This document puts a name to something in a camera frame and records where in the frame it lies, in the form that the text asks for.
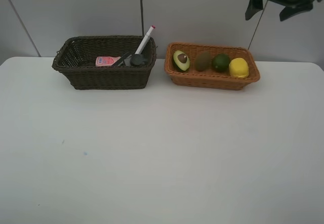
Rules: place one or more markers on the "yellow lemon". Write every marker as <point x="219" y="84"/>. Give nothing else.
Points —
<point x="238" y="68"/>

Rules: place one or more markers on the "green lime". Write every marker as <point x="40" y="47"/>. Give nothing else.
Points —
<point x="220" y="62"/>

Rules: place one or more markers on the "brown kiwi fruit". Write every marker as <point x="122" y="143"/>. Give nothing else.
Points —
<point x="202" y="61"/>

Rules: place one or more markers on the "halved avocado with pit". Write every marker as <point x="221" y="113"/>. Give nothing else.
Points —
<point x="181" y="61"/>

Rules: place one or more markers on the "white marker pink caps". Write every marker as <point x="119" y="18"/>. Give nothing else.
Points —
<point x="145" y="40"/>

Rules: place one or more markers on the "dark green pump bottle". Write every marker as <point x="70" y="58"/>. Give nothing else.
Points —
<point x="138" y="60"/>

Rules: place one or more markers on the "dark felt whiteboard eraser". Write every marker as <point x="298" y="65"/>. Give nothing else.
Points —
<point x="124" y="60"/>

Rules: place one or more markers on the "pink bottle white cap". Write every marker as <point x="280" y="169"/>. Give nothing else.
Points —
<point x="105" y="61"/>

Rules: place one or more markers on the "orange wicker basket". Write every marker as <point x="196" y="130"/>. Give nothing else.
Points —
<point x="209" y="78"/>

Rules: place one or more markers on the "dark brown wicker basket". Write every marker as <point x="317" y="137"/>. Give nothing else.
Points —
<point x="76" y="60"/>

